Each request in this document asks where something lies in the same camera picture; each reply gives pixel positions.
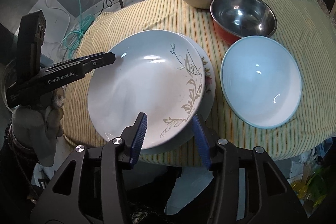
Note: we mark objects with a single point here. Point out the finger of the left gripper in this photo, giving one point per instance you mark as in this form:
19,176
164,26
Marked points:
98,60

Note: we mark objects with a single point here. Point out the white plate with leaf pattern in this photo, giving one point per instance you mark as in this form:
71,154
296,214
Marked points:
156,72

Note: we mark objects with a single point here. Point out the gloved left hand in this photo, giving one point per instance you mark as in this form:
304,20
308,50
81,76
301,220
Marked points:
37,129

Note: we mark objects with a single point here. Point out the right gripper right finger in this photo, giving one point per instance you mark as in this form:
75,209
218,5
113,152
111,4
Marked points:
221,158

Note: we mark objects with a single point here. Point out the large pink floral plate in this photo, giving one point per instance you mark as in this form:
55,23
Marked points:
204,109

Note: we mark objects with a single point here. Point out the red steel bowl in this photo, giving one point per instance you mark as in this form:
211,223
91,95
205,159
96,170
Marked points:
236,19

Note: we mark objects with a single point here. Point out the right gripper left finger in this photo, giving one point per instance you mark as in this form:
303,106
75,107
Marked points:
119,154

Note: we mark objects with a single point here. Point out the yellow striped cloth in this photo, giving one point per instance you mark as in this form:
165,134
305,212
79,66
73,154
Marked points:
302,28

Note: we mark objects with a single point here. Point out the light blue rimmed bowl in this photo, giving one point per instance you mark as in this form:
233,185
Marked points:
261,82

